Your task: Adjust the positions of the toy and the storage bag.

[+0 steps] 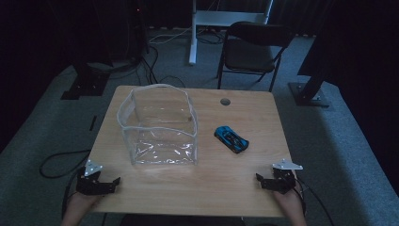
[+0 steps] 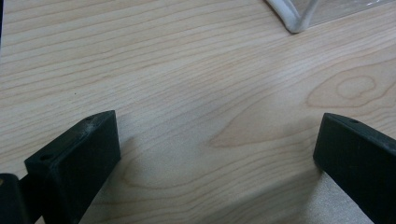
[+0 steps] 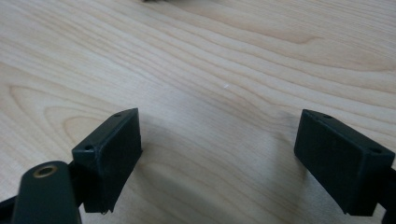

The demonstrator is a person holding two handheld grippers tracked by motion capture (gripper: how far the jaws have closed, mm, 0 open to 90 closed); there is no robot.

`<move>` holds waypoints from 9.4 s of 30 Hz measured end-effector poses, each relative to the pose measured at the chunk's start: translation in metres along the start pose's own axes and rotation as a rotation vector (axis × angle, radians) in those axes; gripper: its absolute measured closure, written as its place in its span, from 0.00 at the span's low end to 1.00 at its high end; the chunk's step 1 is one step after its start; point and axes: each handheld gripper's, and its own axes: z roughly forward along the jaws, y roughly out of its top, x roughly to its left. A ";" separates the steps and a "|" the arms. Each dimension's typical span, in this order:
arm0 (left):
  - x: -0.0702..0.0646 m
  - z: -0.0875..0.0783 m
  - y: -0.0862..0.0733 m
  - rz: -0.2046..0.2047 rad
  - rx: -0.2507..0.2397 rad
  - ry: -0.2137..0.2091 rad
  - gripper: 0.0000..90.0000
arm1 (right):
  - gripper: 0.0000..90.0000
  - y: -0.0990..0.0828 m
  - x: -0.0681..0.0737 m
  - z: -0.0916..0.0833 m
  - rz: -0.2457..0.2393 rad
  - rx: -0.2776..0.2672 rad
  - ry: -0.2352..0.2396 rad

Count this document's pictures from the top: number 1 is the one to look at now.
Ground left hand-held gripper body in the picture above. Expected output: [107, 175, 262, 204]
[76, 159, 109, 196]

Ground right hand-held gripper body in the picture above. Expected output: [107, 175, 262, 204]
[271, 158, 304, 195]

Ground blue toy car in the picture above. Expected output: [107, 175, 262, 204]
[214, 125, 250, 154]

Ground clear plastic zip bag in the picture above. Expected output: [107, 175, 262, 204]
[117, 83, 200, 166]

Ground person's left hand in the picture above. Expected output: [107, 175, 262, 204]
[66, 189, 103, 219]

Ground person's right hand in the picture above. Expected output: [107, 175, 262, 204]
[272, 187, 306, 219]

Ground black metal stand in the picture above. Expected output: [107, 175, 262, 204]
[288, 27, 331, 108]
[60, 60, 111, 101]

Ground black folding chair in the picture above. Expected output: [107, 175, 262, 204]
[215, 21, 296, 92]

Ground black equipment tower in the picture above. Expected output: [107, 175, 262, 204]
[123, 0, 150, 62]

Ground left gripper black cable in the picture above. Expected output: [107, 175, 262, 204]
[61, 170, 87, 220]

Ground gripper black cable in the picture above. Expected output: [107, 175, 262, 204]
[61, 170, 87, 220]
[294, 176, 336, 226]

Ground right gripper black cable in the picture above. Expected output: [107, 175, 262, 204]
[294, 176, 336, 226]

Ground black cable loop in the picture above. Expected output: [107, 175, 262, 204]
[39, 149, 92, 180]

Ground black floor cables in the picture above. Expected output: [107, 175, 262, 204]
[109, 43, 186, 89]

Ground white floor cable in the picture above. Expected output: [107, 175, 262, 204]
[148, 26, 193, 44]

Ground white desk frame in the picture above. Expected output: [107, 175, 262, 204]
[188, 0, 275, 66]

